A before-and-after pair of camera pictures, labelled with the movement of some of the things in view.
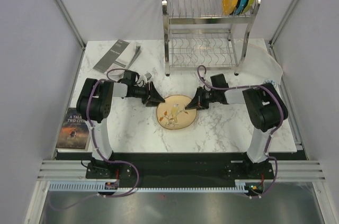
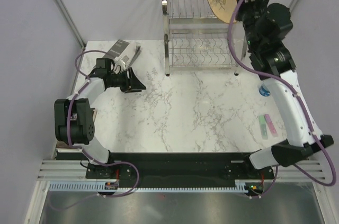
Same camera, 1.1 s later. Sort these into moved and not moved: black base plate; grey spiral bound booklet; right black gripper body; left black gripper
Moved: left black gripper; right black gripper body
Not moved: black base plate; grey spiral bound booklet
